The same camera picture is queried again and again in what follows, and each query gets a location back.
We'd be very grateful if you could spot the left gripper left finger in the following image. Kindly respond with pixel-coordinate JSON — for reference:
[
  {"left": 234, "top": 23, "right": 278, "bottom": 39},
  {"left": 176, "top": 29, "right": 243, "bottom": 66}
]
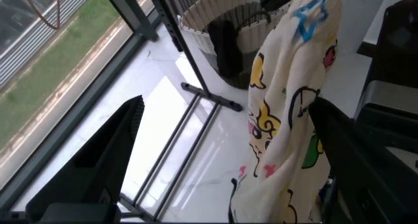
[{"left": 25, "top": 95, "right": 146, "bottom": 224}]

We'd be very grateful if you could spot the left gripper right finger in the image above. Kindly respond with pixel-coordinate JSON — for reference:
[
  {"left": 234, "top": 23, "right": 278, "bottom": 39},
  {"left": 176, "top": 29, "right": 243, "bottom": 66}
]
[{"left": 308, "top": 96, "right": 418, "bottom": 224}]

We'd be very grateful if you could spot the cream printed garment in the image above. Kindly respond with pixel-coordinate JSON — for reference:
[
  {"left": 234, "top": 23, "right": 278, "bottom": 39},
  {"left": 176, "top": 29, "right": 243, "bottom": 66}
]
[{"left": 227, "top": 0, "right": 344, "bottom": 224}]

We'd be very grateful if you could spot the white laundry basket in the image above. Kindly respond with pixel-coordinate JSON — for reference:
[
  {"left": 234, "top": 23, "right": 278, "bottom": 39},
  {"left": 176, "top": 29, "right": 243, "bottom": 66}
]
[{"left": 178, "top": 0, "right": 295, "bottom": 91}]

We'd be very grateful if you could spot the black clothes rack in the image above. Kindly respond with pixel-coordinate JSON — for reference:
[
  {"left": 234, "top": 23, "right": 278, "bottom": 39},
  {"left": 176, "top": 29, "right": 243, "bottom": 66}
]
[{"left": 118, "top": 0, "right": 244, "bottom": 223}]

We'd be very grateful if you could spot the black garment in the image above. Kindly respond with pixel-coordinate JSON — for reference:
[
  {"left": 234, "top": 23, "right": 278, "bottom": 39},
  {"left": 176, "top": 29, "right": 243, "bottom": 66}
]
[{"left": 207, "top": 19, "right": 245, "bottom": 80}]

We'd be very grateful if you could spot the window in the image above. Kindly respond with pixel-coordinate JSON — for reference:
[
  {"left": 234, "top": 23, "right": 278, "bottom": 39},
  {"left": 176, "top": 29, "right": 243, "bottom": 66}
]
[{"left": 0, "top": 0, "right": 161, "bottom": 215}]

